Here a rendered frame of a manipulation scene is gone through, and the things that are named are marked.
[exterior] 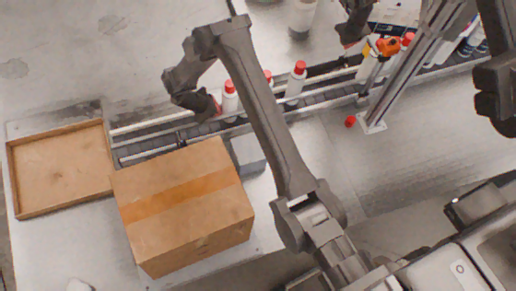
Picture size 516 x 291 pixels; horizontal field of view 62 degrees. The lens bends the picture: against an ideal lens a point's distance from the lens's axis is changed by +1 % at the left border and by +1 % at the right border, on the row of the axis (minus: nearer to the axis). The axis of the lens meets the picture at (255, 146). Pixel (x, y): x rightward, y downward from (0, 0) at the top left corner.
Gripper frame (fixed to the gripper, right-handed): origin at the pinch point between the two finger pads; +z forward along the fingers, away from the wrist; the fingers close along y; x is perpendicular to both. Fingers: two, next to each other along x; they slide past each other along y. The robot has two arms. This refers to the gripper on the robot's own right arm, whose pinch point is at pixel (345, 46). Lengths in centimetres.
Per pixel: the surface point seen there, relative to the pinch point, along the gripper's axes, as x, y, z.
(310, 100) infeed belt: 9.3, 13.7, 13.4
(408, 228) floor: 55, -41, 100
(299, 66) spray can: 6.9, 21.1, -7.1
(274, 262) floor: 48, 32, 100
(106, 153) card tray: 5, 85, 18
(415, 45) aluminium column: 19.8, -4.2, -24.1
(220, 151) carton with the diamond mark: 28, 53, -11
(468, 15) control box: 23.0, -10.6, -37.3
